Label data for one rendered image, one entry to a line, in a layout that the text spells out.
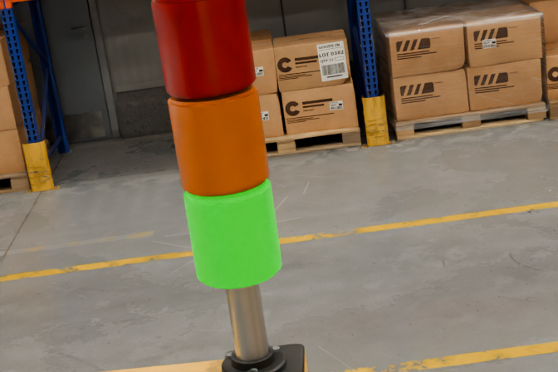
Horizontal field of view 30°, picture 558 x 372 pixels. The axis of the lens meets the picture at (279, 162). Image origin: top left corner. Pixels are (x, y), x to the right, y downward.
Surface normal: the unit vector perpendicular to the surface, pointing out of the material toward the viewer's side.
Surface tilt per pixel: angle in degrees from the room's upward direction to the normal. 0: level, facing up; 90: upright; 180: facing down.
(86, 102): 90
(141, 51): 90
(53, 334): 0
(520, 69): 89
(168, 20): 90
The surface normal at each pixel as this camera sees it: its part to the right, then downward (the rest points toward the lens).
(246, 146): 0.57, 0.17
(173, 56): -0.63, 0.31
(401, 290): -0.13, -0.95
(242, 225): 0.35, 0.23
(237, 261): 0.09, 0.29
